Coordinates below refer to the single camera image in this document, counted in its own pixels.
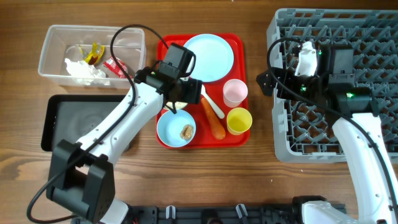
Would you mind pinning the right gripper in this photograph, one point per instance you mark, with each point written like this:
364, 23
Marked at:
267, 90

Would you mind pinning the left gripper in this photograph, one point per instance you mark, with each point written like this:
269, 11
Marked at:
193, 93

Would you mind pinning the mint green bowl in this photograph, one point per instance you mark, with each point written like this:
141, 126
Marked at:
178, 105

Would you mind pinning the light blue bowl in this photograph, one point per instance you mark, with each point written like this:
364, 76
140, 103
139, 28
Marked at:
170, 125

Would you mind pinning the brown food lump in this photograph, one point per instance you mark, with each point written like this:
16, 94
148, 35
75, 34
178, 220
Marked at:
187, 132

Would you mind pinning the orange carrot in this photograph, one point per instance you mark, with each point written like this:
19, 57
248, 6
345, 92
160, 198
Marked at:
216, 127

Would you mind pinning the red snack wrapper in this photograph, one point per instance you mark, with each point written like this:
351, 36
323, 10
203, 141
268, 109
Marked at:
116, 67

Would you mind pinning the yellow silver foil wrapper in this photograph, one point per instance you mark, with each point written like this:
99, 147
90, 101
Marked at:
94, 55

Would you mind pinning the white napkin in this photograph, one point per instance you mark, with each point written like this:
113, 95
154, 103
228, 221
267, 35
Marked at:
85, 74

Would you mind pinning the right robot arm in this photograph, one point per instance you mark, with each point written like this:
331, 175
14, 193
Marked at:
324, 78

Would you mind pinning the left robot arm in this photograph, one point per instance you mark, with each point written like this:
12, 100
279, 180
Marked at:
81, 177

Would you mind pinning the grey dishwasher rack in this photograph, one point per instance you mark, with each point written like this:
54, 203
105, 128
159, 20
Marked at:
301, 134

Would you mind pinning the black food waste tray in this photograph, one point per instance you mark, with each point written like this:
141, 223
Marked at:
70, 117

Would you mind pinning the clear plastic waste bin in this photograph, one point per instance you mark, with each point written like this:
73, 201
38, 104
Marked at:
75, 55

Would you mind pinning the pink plastic cup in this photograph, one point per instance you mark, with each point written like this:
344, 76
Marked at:
234, 92

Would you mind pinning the red serving tray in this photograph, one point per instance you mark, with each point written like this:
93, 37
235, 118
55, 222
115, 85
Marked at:
203, 137

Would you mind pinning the white plastic spoon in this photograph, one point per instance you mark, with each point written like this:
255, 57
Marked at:
213, 105

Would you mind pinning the yellow plastic cup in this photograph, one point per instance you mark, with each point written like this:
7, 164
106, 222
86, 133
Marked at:
238, 120

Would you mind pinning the light blue plate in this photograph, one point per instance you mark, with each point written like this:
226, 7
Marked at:
214, 57

